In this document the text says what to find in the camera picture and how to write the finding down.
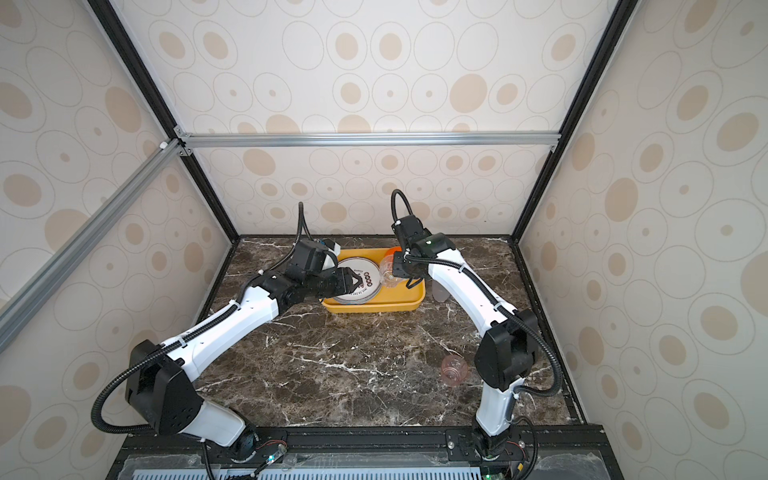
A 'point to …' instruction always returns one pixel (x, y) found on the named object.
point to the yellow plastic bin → (391, 299)
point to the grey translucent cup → (439, 293)
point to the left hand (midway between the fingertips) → (365, 277)
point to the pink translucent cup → (454, 369)
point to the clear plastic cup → (387, 276)
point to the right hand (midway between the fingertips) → (403, 267)
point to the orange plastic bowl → (392, 250)
